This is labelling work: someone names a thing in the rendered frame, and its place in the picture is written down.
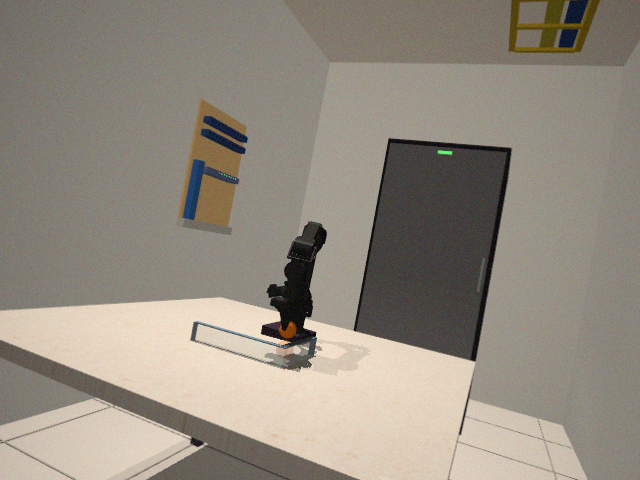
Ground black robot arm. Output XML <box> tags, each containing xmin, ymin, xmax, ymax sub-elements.
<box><xmin>267</xmin><ymin>221</ymin><xmax>327</xmax><ymax>333</ymax></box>

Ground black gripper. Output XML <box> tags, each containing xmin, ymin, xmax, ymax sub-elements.
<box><xmin>270</xmin><ymin>279</ymin><xmax>313</xmax><ymax>331</ymax></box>

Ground low clear corner walls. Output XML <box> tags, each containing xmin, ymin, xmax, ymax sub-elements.
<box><xmin>191</xmin><ymin>323</ymin><xmax>316</xmax><ymax>369</ymax></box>

